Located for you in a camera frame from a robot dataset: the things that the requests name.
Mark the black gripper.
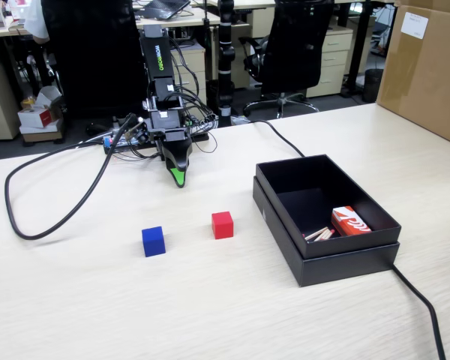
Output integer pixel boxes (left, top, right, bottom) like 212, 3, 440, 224
146, 107, 194, 188

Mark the red cube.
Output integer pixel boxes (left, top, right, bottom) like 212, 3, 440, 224
211, 211, 235, 241

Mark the robot base with circuit board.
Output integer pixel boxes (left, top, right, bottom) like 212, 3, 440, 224
101, 112, 211, 161

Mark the blue cube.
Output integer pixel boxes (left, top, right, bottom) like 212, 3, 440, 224
141, 226, 167, 259

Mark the black jointed pole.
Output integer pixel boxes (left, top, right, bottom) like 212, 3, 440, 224
216, 0, 237, 128

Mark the black cardboard box tray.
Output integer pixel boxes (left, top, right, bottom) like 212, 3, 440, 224
255, 153, 404, 260

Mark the black high-back office chair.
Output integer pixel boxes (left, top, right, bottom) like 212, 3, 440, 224
40, 0, 148, 118

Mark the black laptop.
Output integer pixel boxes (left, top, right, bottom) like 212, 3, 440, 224
139, 0, 193, 21

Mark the white red cardboard box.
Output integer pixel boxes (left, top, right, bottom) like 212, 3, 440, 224
17, 106, 63, 129

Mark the beige office desk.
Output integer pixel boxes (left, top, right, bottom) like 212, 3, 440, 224
0, 6, 251, 39

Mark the black mesh office chair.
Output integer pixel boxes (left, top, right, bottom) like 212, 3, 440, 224
238, 0, 335, 119

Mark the orange white matchbox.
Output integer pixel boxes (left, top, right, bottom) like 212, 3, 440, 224
330, 205, 373, 238

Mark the person in white shirt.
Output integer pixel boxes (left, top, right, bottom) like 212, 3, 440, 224
23, 0, 50, 41

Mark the black open box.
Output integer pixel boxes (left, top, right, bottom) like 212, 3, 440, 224
251, 175, 401, 289

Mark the black mesh trash bin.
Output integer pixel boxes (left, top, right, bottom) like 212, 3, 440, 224
362, 67, 385, 104

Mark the large brown cardboard box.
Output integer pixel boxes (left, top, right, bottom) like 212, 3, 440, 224
374, 0, 450, 149

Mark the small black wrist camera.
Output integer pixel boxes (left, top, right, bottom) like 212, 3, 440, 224
124, 118, 149, 146

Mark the thin black wire bundle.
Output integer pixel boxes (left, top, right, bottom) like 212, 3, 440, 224
163, 32, 220, 155

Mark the thick black looped cable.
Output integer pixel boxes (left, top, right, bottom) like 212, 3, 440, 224
4, 112, 140, 242

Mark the long black power cable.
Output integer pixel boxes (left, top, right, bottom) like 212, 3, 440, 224
243, 118, 448, 360

